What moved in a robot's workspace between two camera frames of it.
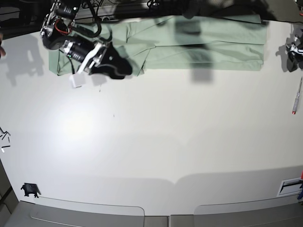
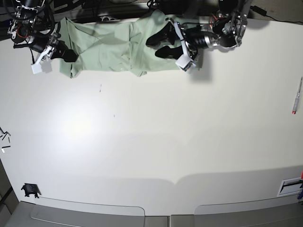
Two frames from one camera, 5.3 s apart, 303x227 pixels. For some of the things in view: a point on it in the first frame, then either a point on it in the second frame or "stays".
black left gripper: [113, 64] to [61, 50]
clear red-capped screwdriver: [297, 100] stays
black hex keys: [6, 132] stays
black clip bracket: [30, 188] stays
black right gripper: [295, 52] to [167, 33]
